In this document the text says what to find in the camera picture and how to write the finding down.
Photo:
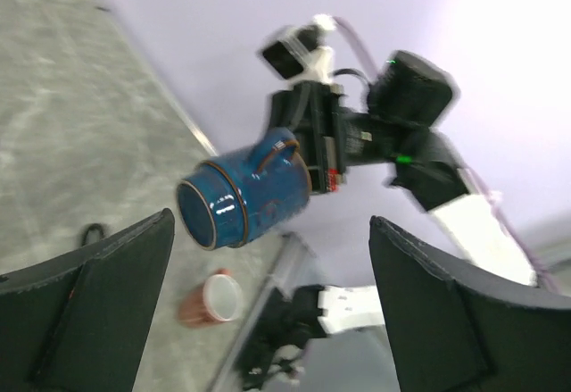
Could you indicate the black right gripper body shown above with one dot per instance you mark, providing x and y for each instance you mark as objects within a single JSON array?
[{"x": 312, "y": 111}]

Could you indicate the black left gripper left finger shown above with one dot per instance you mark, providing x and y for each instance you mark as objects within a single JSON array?
[{"x": 80, "y": 321}]

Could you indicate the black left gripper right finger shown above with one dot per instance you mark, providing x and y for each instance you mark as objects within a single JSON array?
[{"x": 455, "y": 327}]

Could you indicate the dark blue glossy mug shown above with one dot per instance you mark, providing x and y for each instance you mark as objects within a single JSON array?
[{"x": 235, "y": 198}]

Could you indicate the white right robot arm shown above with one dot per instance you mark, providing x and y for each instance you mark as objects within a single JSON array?
[{"x": 403, "y": 102}]

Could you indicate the red orange mug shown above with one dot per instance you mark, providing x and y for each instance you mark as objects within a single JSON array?
[{"x": 218, "y": 300}]

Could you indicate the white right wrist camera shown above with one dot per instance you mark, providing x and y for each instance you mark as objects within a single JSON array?
[{"x": 299, "y": 53}]

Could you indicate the black wire dish rack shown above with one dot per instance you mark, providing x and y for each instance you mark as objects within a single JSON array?
[{"x": 92, "y": 233}]

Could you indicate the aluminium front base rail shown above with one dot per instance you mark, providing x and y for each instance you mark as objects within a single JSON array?
[{"x": 270, "y": 343}]

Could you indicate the aluminium table edge rail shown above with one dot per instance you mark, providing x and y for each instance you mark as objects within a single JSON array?
[{"x": 148, "y": 67}]

